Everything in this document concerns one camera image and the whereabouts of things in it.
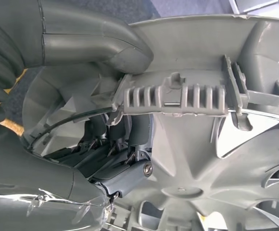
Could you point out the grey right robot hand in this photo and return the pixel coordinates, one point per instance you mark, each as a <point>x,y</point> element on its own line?
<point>81,41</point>

